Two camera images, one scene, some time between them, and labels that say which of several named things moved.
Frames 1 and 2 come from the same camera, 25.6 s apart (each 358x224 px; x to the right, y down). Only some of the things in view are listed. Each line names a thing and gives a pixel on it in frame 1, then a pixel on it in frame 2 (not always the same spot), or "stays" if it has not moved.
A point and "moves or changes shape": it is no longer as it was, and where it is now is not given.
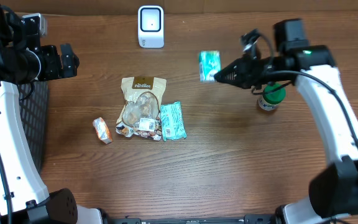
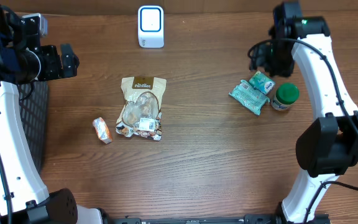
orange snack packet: (102, 130) stays
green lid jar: (271, 101) -> (286, 94)
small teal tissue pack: (209, 63) moves or changes shape
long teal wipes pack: (172, 121) -> (249, 97)
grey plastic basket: (34, 98) stays
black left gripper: (56, 72) stays
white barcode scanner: (151, 26) stays
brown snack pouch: (140, 114) stays
